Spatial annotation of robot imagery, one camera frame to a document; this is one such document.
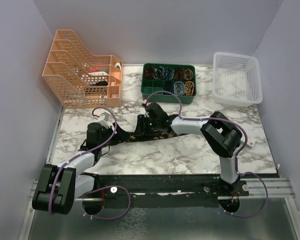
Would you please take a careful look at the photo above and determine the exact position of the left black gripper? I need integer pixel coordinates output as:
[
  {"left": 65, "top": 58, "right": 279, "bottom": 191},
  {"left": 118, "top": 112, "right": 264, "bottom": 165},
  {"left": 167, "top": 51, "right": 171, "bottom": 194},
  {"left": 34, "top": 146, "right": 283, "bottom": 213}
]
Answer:
[{"left": 98, "top": 121, "right": 131, "bottom": 148}]

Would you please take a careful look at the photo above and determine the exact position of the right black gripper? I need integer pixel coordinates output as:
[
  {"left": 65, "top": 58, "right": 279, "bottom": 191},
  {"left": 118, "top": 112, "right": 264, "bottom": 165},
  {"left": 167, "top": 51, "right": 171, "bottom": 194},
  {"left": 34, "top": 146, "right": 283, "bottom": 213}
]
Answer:
[{"left": 134, "top": 114, "right": 161, "bottom": 136}]

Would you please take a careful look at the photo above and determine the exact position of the black floral necktie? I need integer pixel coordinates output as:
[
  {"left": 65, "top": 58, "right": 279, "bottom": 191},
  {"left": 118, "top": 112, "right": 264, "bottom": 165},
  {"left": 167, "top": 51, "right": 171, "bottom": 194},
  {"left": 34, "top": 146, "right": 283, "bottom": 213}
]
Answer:
[{"left": 109, "top": 132, "right": 188, "bottom": 146}]

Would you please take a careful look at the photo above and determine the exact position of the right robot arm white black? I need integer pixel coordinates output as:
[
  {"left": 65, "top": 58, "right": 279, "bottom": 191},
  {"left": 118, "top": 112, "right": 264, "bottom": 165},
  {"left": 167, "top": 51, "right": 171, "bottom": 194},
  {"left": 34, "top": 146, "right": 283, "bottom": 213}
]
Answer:
[{"left": 133, "top": 102, "right": 242, "bottom": 196}]

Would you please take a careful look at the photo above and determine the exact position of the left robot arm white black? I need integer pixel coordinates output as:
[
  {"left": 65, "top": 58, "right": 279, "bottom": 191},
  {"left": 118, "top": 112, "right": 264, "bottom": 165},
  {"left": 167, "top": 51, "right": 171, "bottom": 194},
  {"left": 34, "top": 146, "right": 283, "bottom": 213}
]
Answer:
[{"left": 32, "top": 122, "right": 126, "bottom": 215}]

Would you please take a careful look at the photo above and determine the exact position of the green compartment tray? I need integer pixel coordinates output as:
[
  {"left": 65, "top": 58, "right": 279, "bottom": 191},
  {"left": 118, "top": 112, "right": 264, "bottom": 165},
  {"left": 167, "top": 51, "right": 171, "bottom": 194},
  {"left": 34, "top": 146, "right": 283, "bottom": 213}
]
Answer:
[{"left": 140, "top": 63, "right": 197, "bottom": 105}]

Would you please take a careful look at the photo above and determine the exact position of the orange plastic file organizer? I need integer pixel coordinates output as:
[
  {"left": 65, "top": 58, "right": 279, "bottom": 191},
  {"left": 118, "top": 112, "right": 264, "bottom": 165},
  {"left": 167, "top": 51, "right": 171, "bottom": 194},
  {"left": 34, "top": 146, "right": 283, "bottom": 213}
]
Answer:
[{"left": 42, "top": 29, "right": 123, "bottom": 109}]

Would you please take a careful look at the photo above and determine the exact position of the white plastic basket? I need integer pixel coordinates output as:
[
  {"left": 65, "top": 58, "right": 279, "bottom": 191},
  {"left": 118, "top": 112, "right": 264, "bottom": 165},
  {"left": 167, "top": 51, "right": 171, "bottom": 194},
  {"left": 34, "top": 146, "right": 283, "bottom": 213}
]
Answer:
[{"left": 212, "top": 52, "right": 263, "bottom": 107}]

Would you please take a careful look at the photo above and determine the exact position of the small white red box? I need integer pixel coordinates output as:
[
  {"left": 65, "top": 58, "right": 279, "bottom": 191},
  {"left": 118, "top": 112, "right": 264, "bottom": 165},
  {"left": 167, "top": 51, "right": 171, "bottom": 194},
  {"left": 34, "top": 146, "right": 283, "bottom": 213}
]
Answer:
[{"left": 240, "top": 138, "right": 256, "bottom": 150}]

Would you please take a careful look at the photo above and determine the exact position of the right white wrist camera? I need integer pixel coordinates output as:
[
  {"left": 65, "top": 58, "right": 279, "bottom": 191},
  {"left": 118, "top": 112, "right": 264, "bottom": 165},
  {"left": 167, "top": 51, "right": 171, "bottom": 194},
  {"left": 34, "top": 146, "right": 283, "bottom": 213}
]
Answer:
[{"left": 141, "top": 99, "right": 150, "bottom": 118}]

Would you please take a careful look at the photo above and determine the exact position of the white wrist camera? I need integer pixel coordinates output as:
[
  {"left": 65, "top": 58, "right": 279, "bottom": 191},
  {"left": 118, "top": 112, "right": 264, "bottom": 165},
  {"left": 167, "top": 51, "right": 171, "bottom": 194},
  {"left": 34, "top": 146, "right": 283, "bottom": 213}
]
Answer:
[
  {"left": 141, "top": 99, "right": 150, "bottom": 118},
  {"left": 94, "top": 112, "right": 111, "bottom": 129}
]

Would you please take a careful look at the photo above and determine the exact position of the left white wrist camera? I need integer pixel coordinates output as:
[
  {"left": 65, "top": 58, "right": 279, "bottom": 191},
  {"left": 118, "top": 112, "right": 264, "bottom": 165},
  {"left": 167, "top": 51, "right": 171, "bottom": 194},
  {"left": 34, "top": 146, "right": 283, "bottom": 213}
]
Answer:
[{"left": 94, "top": 112, "right": 111, "bottom": 129}]

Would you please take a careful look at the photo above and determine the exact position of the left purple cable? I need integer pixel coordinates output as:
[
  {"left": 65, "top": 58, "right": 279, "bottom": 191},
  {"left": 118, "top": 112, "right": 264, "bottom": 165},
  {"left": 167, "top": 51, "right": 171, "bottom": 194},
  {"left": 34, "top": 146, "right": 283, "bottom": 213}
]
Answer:
[{"left": 48, "top": 107, "right": 118, "bottom": 216}]

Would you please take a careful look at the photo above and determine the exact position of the purple cable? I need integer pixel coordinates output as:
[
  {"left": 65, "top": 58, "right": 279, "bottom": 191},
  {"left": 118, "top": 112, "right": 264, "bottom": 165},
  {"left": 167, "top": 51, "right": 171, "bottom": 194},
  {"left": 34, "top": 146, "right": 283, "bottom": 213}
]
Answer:
[
  {"left": 48, "top": 107, "right": 118, "bottom": 216},
  {"left": 144, "top": 90, "right": 249, "bottom": 176}
]

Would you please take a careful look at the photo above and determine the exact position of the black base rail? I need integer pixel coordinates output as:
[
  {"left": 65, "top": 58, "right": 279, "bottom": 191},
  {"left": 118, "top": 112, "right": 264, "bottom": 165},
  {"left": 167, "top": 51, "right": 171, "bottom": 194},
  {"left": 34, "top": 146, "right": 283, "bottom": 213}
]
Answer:
[{"left": 80, "top": 174, "right": 249, "bottom": 209}]

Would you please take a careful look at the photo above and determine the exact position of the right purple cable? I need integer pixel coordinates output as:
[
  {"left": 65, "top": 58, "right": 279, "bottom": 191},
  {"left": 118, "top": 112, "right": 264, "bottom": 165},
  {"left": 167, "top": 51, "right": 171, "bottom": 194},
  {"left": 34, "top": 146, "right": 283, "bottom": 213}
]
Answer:
[{"left": 144, "top": 90, "right": 249, "bottom": 176}]

